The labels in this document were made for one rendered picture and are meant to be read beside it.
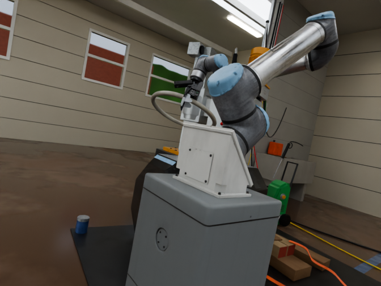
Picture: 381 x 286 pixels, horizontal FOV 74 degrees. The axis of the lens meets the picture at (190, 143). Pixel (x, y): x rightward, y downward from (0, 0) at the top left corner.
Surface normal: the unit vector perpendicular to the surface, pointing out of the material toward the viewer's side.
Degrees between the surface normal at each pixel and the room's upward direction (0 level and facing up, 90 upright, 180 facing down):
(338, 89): 90
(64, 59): 90
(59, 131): 90
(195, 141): 90
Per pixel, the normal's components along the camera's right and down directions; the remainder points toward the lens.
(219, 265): 0.62, 0.16
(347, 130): -0.77, -0.11
